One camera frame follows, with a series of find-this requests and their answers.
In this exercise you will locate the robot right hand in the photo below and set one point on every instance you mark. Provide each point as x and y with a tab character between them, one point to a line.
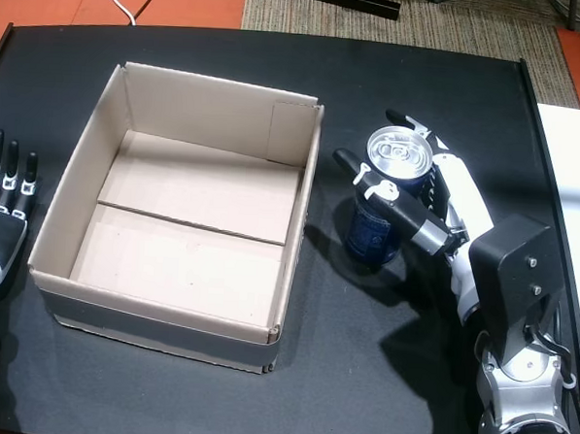
466	192

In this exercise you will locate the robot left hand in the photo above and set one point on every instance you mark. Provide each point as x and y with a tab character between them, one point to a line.
0	221

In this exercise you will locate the blue drink can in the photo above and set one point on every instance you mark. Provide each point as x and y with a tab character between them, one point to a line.
398	152

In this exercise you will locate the open cardboard box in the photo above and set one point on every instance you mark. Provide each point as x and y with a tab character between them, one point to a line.
186	250

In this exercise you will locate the white side table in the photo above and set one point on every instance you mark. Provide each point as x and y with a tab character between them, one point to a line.
575	193

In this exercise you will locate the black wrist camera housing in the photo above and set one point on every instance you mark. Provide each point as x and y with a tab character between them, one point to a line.
515	277

